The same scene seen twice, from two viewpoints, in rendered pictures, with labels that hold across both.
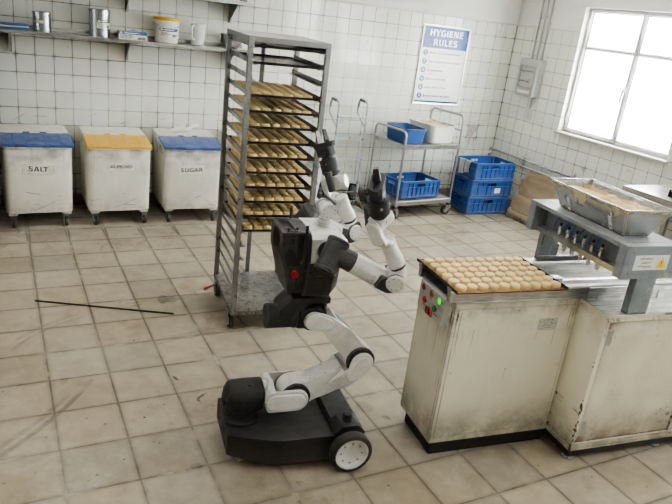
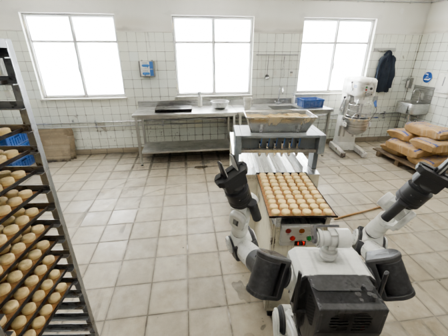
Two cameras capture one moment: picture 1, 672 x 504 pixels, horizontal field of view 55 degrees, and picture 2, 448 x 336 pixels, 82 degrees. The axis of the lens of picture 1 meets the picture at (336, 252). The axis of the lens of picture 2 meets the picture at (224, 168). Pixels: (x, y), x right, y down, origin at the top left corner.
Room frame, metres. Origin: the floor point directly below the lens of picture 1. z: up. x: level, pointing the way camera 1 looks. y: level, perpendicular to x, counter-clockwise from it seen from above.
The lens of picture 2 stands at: (2.77, 0.87, 1.77)
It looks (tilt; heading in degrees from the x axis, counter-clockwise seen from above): 24 degrees down; 291
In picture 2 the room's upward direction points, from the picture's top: straight up
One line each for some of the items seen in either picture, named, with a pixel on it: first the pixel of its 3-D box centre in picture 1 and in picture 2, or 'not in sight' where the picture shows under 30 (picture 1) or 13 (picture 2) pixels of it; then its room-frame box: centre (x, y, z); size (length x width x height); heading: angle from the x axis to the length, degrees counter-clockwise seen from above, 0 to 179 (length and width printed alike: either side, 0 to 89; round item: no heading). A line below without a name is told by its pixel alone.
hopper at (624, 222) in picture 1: (605, 206); (277, 121); (3.12, -1.29, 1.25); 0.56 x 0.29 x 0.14; 22
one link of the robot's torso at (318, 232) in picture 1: (307, 253); (327, 297); (2.66, 0.12, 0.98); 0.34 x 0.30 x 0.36; 21
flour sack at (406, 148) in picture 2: not in sight; (409, 147); (1.32, -4.14, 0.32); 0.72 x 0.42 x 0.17; 123
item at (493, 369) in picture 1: (485, 356); (282, 238); (2.93, -0.82, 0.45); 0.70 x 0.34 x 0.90; 112
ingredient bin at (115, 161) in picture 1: (114, 175); not in sight; (5.65, 2.08, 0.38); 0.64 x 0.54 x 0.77; 30
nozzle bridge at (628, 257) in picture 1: (593, 252); (275, 149); (3.12, -1.29, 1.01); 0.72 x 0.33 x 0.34; 22
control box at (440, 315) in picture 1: (433, 301); (300, 235); (2.80, -0.48, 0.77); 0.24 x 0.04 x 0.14; 22
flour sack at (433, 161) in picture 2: not in sight; (435, 160); (0.97, -3.99, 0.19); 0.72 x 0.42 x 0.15; 33
